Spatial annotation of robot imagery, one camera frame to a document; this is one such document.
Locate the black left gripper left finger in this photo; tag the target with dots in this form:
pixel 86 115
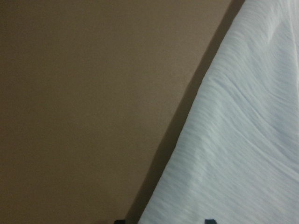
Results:
pixel 123 221

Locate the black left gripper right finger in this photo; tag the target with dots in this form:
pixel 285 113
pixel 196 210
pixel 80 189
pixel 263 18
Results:
pixel 210 221

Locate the light blue button shirt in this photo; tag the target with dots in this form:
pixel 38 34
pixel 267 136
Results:
pixel 237 158

